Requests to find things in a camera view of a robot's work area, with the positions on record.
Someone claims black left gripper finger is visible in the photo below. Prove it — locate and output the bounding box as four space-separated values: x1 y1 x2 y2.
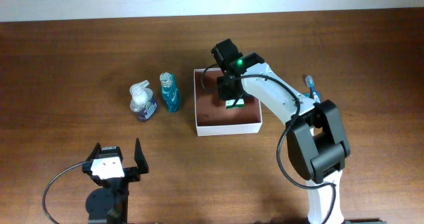
134 138 149 174
86 142 101 161

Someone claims green white soap packet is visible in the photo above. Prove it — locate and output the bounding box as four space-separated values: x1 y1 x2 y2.
225 99 244 109

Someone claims pink cardboard box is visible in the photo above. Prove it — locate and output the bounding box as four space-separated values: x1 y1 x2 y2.
193 69 262 137

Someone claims blue white capped toothbrush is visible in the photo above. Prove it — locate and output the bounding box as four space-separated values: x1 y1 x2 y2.
305 76 321 103

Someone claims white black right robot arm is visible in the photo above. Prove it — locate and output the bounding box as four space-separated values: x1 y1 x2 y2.
211 39 350 223

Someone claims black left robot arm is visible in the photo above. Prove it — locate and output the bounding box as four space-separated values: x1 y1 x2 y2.
82 139 149 224

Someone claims clear hand soap pump bottle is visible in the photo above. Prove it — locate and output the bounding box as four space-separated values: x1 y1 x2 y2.
129 80 158 122

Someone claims teal mouthwash bottle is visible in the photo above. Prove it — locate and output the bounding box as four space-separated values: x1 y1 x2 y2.
160 72 180 113

